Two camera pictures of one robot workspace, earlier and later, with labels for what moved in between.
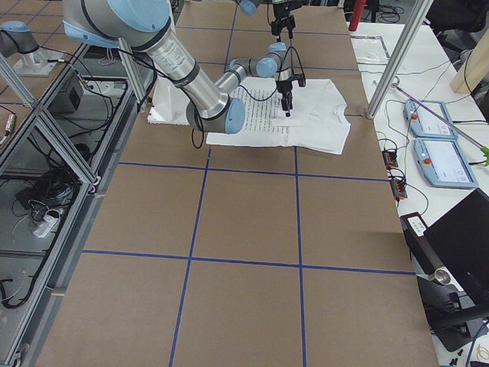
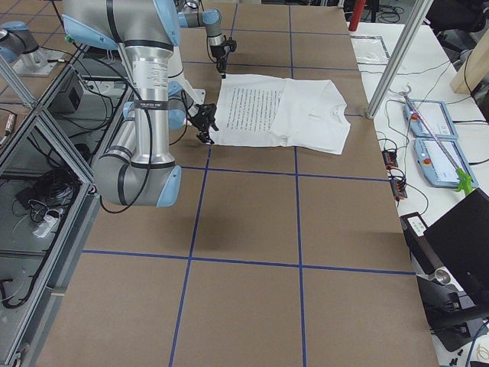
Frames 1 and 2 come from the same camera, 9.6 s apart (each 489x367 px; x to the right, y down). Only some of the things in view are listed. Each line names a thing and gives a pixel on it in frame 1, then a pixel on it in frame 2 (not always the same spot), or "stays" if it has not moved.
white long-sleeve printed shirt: [319, 119] stays
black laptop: [460, 239] stays
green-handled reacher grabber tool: [485, 151] -> [465, 182]
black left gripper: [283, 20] -> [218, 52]
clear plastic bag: [370, 50] stays
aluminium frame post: [412, 30] stays
